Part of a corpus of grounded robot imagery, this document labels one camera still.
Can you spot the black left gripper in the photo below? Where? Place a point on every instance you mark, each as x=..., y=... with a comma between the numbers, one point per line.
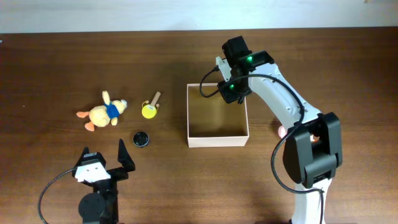
x=121, y=173

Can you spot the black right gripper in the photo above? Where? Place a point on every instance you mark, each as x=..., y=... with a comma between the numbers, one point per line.
x=228, y=94

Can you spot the black round perforated puck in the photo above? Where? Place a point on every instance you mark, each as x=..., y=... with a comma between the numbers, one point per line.
x=140, y=139

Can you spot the pink duck toy with hat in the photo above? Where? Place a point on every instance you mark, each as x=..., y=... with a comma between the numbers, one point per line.
x=282, y=131

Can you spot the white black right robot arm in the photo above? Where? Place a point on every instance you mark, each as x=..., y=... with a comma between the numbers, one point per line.
x=309, y=152

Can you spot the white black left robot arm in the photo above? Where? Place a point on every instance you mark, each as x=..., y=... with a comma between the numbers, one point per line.
x=101, y=206

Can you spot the open beige cardboard box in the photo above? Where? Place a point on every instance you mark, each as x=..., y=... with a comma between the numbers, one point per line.
x=211, y=122

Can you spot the yellow plush duck blue vest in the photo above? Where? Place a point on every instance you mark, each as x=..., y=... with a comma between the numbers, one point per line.
x=101, y=116

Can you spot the yellow wooden rattle drum toy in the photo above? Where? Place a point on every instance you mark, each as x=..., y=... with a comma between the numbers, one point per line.
x=149, y=108

